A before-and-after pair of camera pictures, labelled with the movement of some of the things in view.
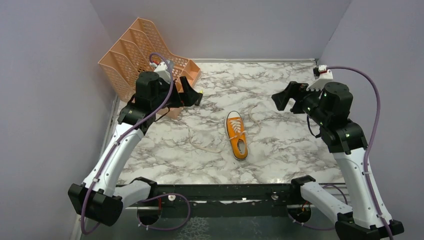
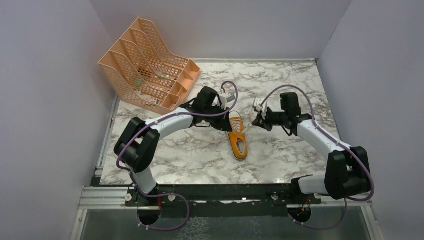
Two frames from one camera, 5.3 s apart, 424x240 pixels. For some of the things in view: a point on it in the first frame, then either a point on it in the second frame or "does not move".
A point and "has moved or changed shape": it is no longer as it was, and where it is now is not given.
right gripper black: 297,91 -> 258,121
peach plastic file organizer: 132,57 does not move
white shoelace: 237,124 has moved or changed shape
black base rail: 227,200 does not move
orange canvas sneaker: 236,130 does not move
